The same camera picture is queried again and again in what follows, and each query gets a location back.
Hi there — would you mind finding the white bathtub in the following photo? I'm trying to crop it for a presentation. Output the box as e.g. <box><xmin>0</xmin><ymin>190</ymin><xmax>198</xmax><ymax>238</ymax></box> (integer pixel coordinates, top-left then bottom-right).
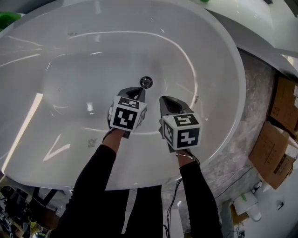
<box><xmin>0</xmin><ymin>0</ymin><xmax>247</xmax><ymax>192</ymax></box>

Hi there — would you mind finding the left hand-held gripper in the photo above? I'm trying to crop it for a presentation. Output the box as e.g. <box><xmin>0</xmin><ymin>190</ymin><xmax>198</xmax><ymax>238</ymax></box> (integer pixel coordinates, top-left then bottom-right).
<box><xmin>107</xmin><ymin>86</ymin><xmax>149</xmax><ymax>140</ymax></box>

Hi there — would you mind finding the cardboard box with white label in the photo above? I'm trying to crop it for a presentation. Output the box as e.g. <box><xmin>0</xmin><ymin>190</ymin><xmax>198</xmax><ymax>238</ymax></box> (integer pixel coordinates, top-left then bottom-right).
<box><xmin>248</xmin><ymin>120</ymin><xmax>298</xmax><ymax>191</ymax></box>

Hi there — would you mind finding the chrome bathtub drain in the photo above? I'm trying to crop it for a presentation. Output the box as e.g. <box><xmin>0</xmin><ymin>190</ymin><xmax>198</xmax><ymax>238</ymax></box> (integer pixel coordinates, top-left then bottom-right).
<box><xmin>139</xmin><ymin>75</ymin><xmax>154</xmax><ymax>89</ymax></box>

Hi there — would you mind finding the person's right forearm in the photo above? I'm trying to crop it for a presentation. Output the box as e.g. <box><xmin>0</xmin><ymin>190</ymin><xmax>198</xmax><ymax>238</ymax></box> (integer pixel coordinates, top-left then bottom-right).
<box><xmin>175</xmin><ymin>151</ymin><xmax>224</xmax><ymax>238</ymax></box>

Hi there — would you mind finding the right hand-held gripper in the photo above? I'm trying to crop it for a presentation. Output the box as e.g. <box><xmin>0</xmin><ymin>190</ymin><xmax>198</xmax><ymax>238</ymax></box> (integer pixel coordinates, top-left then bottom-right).
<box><xmin>158</xmin><ymin>95</ymin><xmax>202</xmax><ymax>154</ymax></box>

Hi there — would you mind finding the plain cardboard box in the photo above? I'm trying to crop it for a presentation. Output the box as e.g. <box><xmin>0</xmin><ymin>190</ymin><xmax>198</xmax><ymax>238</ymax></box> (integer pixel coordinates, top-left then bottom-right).
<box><xmin>269</xmin><ymin>76</ymin><xmax>298</xmax><ymax>138</ymax></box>

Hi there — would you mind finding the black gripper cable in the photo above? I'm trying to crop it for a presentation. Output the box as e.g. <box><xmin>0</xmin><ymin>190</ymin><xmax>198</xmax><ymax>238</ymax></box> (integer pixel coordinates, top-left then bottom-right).
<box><xmin>162</xmin><ymin>151</ymin><xmax>201</xmax><ymax>238</ymax></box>

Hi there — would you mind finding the person's left forearm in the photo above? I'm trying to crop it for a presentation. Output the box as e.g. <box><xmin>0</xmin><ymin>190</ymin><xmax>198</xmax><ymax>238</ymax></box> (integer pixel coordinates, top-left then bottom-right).
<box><xmin>50</xmin><ymin>128</ymin><xmax>123</xmax><ymax>238</ymax></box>

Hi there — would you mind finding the white jug with green cap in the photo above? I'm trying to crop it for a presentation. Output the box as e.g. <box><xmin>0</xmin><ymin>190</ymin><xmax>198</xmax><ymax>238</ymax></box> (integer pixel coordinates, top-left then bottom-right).
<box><xmin>233</xmin><ymin>191</ymin><xmax>263</xmax><ymax>222</ymax></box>

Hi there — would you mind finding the person's black torso clothing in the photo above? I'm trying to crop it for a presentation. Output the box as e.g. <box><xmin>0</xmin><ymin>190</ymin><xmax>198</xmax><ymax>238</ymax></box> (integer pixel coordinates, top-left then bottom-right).
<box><xmin>100</xmin><ymin>185</ymin><xmax>164</xmax><ymax>238</ymax></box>

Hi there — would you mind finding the white window ledge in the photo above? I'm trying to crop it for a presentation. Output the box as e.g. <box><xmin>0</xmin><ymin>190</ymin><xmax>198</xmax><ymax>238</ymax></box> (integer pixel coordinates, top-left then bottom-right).
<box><xmin>204</xmin><ymin>0</ymin><xmax>298</xmax><ymax>79</ymax></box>

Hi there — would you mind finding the squat green plastic bottle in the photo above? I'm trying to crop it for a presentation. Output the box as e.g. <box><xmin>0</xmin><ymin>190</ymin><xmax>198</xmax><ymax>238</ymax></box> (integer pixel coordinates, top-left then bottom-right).
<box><xmin>0</xmin><ymin>12</ymin><xmax>23</xmax><ymax>30</ymax></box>

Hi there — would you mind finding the silver bracelet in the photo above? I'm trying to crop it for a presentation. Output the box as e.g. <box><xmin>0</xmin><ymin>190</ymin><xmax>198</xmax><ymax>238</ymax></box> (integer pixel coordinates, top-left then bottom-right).
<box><xmin>175</xmin><ymin>152</ymin><xmax>196</xmax><ymax>161</ymax></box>

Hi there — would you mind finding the white floor cable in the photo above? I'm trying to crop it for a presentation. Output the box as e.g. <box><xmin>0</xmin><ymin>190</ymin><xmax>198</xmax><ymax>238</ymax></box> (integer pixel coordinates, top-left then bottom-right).
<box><xmin>213</xmin><ymin>164</ymin><xmax>255</xmax><ymax>199</ymax></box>

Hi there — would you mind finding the cluttered dark desk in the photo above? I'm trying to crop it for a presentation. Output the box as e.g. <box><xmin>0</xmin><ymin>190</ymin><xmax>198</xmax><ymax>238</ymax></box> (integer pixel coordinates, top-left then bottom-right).
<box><xmin>0</xmin><ymin>178</ymin><xmax>60</xmax><ymax>238</ymax></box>

